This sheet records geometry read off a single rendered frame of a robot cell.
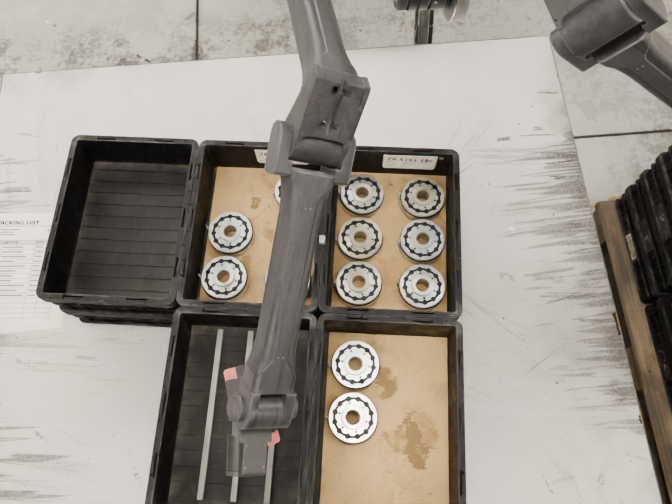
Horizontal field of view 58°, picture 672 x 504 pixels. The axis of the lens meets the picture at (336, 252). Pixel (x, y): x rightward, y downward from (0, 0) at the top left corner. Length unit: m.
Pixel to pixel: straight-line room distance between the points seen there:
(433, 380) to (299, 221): 0.65
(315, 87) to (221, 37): 2.12
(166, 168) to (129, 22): 1.53
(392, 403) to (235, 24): 2.01
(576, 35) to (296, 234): 0.41
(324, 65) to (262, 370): 0.41
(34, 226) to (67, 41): 1.43
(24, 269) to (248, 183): 0.62
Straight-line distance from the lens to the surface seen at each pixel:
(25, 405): 1.64
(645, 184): 2.21
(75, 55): 2.99
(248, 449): 0.93
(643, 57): 0.85
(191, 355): 1.38
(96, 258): 1.51
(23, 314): 1.69
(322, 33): 0.82
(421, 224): 1.41
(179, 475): 1.36
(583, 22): 0.80
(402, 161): 1.44
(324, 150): 0.79
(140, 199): 1.54
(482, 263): 1.57
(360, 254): 1.36
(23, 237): 1.76
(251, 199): 1.47
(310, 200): 0.79
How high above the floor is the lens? 2.14
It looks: 70 degrees down
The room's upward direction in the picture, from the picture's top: 2 degrees counter-clockwise
